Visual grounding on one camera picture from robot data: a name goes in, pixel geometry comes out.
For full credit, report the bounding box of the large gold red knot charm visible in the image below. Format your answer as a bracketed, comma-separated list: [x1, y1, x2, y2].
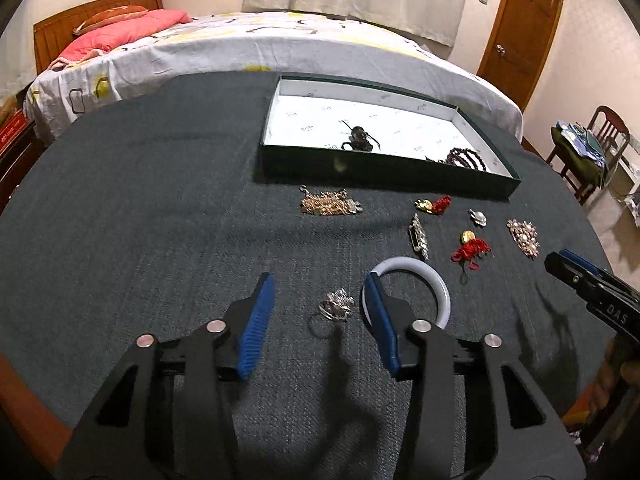
[450, 229, 493, 286]

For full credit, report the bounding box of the small gold red knot charm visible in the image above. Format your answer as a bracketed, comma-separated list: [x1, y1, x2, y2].
[414, 195, 452, 217]

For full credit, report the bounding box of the wooden door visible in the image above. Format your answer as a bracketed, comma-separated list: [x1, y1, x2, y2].
[476, 0, 566, 111]

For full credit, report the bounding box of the silver ring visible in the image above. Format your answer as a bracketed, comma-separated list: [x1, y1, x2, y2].
[309, 287, 357, 337]

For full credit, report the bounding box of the bed with printed sheet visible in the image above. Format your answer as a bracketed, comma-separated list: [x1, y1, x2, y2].
[22, 10, 523, 146]

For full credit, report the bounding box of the white jade bangle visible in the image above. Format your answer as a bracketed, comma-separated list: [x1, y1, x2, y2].
[361, 256, 452, 333]

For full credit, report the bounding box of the dark red bead bracelet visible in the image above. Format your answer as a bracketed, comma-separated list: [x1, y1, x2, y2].
[425, 146, 493, 172]

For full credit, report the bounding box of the gold pearl brooch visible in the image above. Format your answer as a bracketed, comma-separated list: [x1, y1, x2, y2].
[506, 217, 541, 260]

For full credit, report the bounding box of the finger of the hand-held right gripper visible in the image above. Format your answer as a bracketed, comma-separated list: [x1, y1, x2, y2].
[544, 253, 601, 307]
[559, 249, 640, 295]

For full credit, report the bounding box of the wooden chair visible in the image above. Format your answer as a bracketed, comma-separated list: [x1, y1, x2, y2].
[545, 105, 632, 206]

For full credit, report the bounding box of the pink blanket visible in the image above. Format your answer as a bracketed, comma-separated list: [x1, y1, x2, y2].
[47, 9, 193, 68]

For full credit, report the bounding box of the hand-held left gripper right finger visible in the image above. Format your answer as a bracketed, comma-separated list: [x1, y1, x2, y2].
[362, 271, 586, 480]

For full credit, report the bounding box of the dark wooden nightstand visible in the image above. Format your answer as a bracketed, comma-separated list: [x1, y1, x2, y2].
[0, 105, 47, 213]

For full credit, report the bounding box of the dark grey tablecloth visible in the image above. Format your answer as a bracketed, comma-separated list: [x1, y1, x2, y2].
[0, 72, 621, 480]

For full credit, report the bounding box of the gold chain bracelet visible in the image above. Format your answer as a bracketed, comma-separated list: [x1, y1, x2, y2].
[299, 186, 363, 217]

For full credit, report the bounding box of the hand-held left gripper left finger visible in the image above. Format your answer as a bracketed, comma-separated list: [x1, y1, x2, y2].
[55, 272, 276, 480]

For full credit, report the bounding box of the wooden headboard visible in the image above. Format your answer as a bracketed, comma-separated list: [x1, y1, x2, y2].
[33, 0, 166, 76]

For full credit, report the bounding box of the orange pillow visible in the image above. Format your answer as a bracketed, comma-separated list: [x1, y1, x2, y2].
[72, 5, 151, 37]

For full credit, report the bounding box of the dark green tray white lining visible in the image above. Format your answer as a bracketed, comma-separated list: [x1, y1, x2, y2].
[258, 74, 522, 201]

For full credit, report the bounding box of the clothes pile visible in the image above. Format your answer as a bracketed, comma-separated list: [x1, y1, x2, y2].
[550, 120, 610, 190]

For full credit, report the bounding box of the black cord pendant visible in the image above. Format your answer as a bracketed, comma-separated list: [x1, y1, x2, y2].
[340, 120, 383, 153]

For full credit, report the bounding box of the white appliance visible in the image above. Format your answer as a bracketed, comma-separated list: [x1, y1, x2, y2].
[604, 157, 640, 208]

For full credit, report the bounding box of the long silver brooch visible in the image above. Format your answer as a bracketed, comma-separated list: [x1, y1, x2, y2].
[409, 212, 431, 261]

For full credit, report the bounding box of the person's right hand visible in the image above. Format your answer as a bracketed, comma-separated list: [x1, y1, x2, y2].
[600, 336, 640, 401]

